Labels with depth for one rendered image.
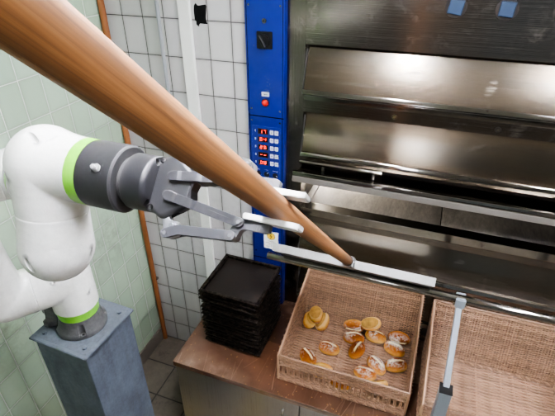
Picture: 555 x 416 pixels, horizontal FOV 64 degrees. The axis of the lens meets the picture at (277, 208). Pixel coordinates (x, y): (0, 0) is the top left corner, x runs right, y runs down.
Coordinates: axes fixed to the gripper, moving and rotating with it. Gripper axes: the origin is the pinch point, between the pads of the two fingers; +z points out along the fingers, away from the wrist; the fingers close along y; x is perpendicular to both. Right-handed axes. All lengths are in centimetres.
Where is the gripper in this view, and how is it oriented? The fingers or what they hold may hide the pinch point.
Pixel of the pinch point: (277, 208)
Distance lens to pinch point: 53.5
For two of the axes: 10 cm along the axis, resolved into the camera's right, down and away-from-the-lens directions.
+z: 9.4, 1.8, -2.7
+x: -2.4, -1.8, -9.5
